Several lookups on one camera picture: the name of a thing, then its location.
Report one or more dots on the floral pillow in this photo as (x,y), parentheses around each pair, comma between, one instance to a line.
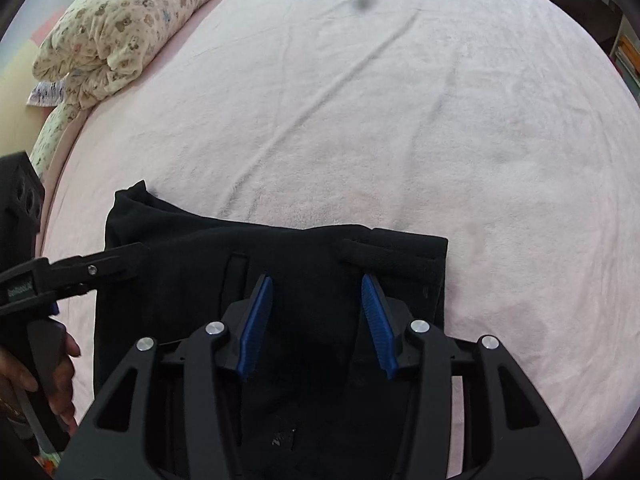
(96,48)

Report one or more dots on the black pants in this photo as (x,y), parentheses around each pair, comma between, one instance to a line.
(318,405)

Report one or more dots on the pink bed blanket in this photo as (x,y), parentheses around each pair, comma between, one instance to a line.
(498,124)

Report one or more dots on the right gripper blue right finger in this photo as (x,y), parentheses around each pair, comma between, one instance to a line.
(383,329)

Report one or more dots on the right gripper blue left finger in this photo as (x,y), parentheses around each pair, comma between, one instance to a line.
(251,330)

